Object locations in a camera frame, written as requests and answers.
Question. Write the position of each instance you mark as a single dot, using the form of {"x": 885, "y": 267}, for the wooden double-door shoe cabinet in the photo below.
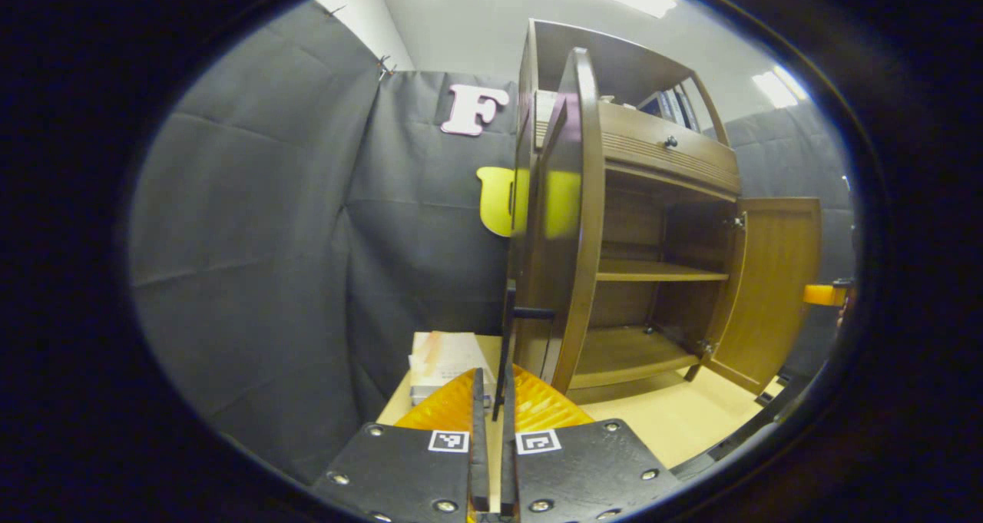
{"x": 630, "y": 223}

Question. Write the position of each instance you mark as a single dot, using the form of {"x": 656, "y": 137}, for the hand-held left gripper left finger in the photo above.
{"x": 479, "y": 469}

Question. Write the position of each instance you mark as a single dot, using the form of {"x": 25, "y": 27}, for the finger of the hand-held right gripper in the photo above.
{"x": 822, "y": 294}

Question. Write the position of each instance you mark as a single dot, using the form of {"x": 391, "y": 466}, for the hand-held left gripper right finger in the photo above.
{"x": 508, "y": 477}

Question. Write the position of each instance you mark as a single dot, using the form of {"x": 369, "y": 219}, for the metal door hinge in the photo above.
{"x": 737, "y": 221}
{"x": 704, "y": 348}

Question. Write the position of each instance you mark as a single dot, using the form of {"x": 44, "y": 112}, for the wooden cabinet shelf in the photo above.
{"x": 660, "y": 271}

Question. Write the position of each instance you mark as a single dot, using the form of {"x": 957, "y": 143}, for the small ceiling light panel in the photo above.
{"x": 779, "y": 87}

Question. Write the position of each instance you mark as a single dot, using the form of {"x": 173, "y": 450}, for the wooden cabinet drawer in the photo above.
{"x": 653, "y": 150}

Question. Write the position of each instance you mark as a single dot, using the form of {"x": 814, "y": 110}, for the wooden cabinet door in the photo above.
{"x": 568, "y": 262}
{"x": 776, "y": 292}

